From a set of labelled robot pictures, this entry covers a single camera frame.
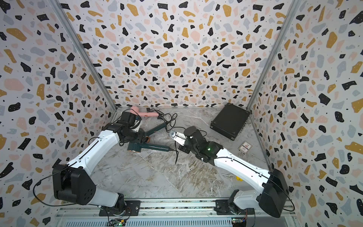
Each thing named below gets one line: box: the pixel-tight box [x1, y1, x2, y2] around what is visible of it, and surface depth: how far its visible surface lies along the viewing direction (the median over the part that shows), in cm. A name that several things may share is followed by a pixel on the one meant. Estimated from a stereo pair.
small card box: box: [237, 140, 253, 156], surface depth 99 cm
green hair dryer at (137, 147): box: [127, 141, 171, 153], surface depth 81 cm
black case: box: [209, 102, 251, 141], surface depth 112 cm
